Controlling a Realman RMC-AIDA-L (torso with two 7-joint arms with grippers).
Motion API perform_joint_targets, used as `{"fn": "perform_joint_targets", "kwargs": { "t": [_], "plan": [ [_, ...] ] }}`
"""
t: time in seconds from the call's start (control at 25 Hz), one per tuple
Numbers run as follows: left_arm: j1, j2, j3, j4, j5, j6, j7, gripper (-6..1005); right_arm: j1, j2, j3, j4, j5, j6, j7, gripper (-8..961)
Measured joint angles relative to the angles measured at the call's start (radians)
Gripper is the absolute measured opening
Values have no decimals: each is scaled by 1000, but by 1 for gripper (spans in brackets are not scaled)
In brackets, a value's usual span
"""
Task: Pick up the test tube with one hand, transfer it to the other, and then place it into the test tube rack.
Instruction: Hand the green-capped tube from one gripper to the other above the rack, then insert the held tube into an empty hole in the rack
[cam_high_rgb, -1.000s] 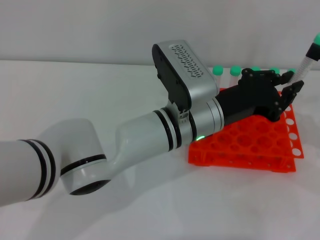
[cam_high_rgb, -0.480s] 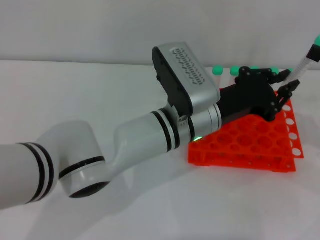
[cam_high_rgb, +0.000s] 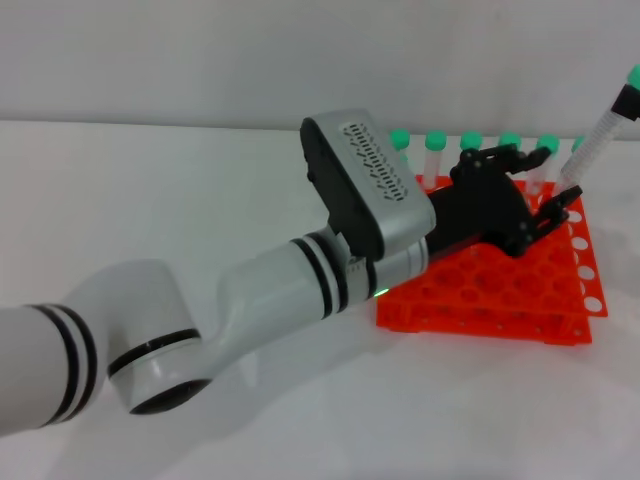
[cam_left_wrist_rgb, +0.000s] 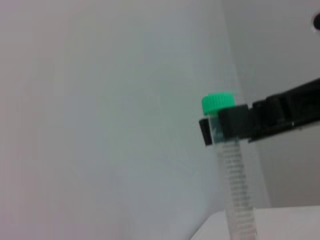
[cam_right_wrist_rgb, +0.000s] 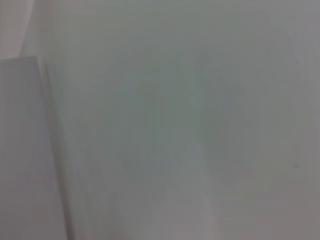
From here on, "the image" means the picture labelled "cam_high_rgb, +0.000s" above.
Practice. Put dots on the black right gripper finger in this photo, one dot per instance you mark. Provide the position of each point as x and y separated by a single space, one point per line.
627 102

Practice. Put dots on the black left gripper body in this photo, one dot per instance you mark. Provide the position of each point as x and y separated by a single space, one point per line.
475 210

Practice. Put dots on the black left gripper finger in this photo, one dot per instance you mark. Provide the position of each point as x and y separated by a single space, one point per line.
510 154
547 217

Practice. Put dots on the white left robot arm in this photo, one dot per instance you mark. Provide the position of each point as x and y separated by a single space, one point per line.
270 295

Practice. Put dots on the orange test tube rack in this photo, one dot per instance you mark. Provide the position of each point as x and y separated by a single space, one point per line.
500 300

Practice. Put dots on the grey and black wrist camera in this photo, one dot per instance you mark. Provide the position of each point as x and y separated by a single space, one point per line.
370 185

